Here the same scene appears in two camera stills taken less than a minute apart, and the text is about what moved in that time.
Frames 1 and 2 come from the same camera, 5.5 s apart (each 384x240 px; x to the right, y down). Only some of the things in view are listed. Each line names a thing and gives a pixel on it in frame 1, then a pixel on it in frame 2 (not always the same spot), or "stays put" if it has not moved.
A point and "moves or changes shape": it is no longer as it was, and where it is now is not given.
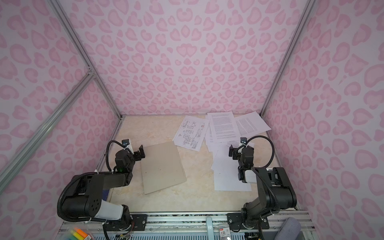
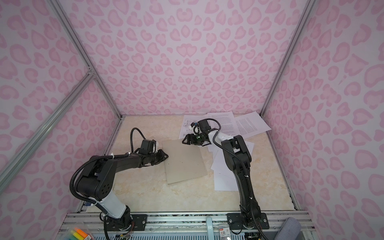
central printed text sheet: (223, 127) stays put
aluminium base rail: (192, 225) stays put
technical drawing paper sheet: (191, 133) moves or changes shape
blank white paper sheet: (226, 177) stays put
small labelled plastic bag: (224, 231) stays put
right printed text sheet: (250, 124) stays put
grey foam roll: (290, 230) stays put
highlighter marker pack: (76, 234) stays put
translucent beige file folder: (161, 167) → (183, 161)
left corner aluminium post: (59, 8) stays put
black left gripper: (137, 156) → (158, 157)
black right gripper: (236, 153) → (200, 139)
